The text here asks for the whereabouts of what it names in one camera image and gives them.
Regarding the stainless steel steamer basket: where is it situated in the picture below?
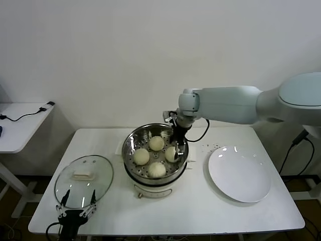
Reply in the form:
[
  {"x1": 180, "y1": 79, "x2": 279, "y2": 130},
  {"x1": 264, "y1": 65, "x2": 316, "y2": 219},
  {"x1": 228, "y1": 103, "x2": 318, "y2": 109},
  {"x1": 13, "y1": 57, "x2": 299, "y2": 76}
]
[{"x1": 122, "y1": 123, "x2": 189, "y2": 180}]

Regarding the white steamed baozi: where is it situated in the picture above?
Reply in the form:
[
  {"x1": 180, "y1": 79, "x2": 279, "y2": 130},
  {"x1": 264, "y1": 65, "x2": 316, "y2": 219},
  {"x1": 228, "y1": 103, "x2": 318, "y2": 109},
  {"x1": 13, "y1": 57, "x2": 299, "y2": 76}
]
[
  {"x1": 165, "y1": 146, "x2": 178, "y2": 163},
  {"x1": 149, "y1": 136, "x2": 166, "y2": 152},
  {"x1": 132, "y1": 148, "x2": 150, "y2": 166},
  {"x1": 147, "y1": 162, "x2": 167, "y2": 178}
]

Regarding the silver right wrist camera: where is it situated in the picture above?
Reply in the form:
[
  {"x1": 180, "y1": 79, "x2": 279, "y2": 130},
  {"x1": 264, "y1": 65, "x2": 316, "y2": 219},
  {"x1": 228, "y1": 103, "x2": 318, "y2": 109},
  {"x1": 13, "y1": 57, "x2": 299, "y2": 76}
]
[{"x1": 162, "y1": 110, "x2": 178, "y2": 124}]

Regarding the black cable with adapter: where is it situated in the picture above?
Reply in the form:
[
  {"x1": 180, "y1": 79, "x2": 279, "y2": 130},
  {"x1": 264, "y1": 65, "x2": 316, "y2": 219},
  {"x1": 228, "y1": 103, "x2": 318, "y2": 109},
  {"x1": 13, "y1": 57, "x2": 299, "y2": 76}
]
[{"x1": 0, "y1": 101, "x2": 56, "y2": 123}]

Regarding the white round plate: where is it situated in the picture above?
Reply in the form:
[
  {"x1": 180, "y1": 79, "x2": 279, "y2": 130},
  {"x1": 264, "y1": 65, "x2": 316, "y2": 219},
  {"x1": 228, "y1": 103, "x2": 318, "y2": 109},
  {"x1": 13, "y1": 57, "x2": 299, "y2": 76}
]
[{"x1": 208, "y1": 146, "x2": 272, "y2": 203}]

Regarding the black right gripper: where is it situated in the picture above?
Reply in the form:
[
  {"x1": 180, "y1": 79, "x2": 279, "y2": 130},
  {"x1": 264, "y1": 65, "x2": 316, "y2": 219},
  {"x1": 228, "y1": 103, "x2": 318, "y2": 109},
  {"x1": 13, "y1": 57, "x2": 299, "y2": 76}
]
[{"x1": 168, "y1": 124, "x2": 190, "y2": 161}]

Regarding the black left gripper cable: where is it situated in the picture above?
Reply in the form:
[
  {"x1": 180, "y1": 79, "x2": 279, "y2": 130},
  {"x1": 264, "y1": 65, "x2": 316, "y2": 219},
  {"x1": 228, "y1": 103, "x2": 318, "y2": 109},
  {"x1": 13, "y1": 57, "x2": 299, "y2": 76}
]
[{"x1": 46, "y1": 222, "x2": 62, "y2": 241}]

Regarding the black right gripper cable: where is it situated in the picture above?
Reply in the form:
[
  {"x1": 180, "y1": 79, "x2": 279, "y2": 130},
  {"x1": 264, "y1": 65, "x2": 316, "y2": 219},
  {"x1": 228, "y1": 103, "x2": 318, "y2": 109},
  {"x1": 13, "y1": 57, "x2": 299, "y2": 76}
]
[{"x1": 185, "y1": 118, "x2": 210, "y2": 143}]

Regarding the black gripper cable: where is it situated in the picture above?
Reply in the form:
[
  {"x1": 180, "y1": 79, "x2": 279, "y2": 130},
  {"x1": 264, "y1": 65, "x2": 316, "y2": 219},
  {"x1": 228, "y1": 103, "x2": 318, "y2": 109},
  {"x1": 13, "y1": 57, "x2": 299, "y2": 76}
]
[
  {"x1": 185, "y1": 118, "x2": 210, "y2": 143},
  {"x1": 46, "y1": 222, "x2": 62, "y2": 241}
]

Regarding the glass lid with cream handle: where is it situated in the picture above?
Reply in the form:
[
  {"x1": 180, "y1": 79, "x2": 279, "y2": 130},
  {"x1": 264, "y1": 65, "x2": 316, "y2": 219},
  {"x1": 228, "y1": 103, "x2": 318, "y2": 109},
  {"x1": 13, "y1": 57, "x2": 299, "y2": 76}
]
[{"x1": 54, "y1": 155, "x2": 115, "y2": 209}]

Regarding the steel steamer pot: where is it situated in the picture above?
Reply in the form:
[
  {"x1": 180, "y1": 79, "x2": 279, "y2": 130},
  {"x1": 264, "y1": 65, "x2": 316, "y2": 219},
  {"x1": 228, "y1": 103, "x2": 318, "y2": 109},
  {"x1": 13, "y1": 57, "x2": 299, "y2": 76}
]
[{"x1": 114, "y1": 140, "x2": 198, "y2": 199}]

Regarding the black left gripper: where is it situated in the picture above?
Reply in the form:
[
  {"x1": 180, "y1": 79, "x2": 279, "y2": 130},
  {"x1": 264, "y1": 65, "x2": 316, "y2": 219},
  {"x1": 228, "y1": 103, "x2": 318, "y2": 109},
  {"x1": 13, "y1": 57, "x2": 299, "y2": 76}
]
[{"x1": 55, "y1": 189, "x2": 97, "y2": 241}]

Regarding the white side table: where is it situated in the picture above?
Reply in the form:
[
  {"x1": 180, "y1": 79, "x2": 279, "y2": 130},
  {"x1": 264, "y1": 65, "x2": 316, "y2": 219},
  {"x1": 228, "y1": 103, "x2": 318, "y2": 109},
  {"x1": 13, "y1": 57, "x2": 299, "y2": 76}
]
[{"x1": 0, "y1": 102, "x2": 56, "y2": 219}]

